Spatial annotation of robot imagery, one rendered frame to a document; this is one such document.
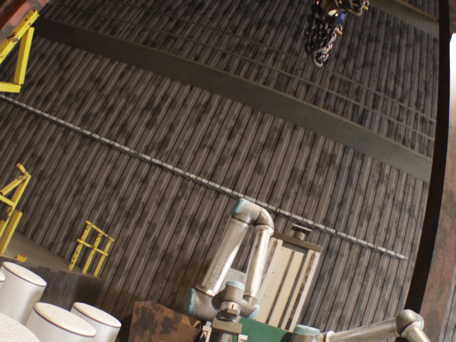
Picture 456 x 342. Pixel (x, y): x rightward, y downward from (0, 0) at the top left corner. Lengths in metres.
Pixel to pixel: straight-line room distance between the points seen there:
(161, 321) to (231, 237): 3.36
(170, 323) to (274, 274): 3.07
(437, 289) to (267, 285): 1.85
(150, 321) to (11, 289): 4.16
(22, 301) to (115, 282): 5.95
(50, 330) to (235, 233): 1.38
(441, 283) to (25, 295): 3.31
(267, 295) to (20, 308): 1.57
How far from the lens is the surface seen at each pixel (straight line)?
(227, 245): 1.99
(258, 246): 1.95
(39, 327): 0.85
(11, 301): 1.20
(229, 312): 1.55
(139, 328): 5.32
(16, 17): 4.85
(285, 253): 2.34
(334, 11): 1.41
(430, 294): 3.52
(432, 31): 6.17
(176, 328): 5.19
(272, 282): 2.31
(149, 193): 7.27
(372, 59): 10.15
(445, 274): 3.64
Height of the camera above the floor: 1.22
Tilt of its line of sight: 21 degrees up
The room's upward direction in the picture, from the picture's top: 23 degrees clockwise
